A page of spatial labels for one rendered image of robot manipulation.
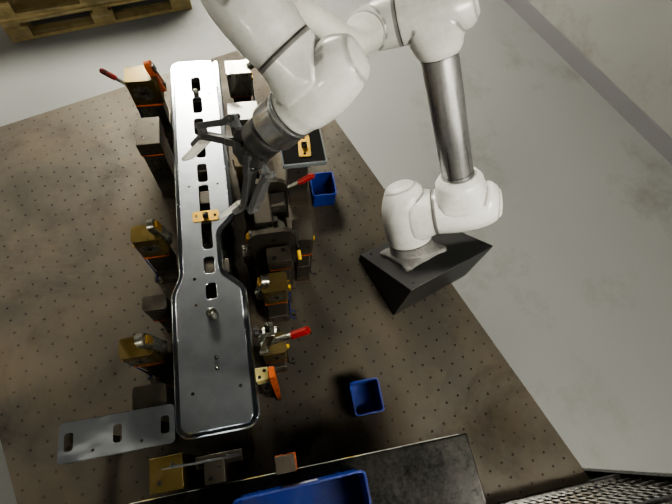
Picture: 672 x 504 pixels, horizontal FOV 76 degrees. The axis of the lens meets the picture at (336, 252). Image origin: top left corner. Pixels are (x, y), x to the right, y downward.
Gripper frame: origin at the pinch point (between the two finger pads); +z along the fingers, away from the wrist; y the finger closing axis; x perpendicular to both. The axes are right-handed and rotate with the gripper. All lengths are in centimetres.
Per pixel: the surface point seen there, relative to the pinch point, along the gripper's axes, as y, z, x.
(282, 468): -60, 17, 10
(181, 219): 6, 49, -30
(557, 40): 6, -55, -344
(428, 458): -86, 5, -20
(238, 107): 29, 26, -58
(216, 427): -51, 43, 2
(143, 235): 6, 52, -17
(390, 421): -89, 30, -44
